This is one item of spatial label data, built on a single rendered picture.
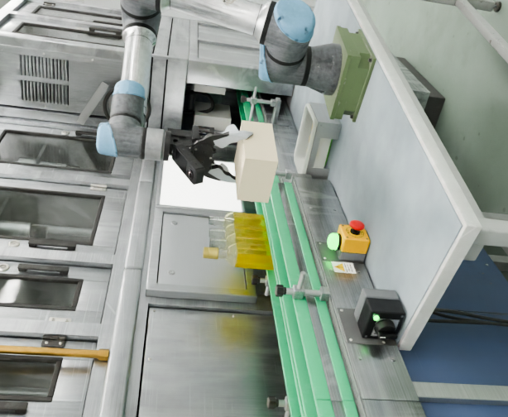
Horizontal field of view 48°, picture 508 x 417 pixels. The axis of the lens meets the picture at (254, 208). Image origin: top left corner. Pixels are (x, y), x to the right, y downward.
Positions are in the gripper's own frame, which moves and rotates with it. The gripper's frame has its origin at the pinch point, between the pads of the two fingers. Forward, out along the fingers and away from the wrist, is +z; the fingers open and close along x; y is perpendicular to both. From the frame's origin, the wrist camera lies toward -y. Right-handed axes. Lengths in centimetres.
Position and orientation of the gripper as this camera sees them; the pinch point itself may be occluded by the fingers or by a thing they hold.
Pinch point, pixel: (247, 160)
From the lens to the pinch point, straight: 136.0
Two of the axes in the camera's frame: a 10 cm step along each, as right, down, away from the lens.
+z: 9.8, 1.0, 1.6
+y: -0.6, -6.4, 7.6
